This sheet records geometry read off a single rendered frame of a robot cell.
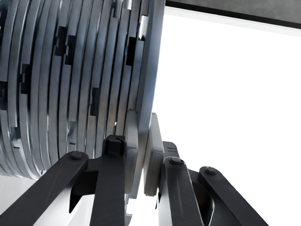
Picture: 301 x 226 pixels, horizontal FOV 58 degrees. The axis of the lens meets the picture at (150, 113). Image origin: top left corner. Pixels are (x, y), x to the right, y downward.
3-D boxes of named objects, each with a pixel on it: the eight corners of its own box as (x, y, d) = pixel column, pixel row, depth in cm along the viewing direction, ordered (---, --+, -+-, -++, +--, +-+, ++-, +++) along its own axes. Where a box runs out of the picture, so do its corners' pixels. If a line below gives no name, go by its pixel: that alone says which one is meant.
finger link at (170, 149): (165, 180, 13) (223, 187, 14) (158, 139, 18) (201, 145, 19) (159, 205, 14) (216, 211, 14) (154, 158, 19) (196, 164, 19)
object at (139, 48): (153, -100, 28) (161, -99, 28) (134, 38, 56) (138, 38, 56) (115, 193, 21) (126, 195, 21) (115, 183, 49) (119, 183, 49)
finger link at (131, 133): (131, 195, 16) (118, 194, 16) (131, 144, 22) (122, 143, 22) (138, 148, 15) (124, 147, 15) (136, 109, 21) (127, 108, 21)
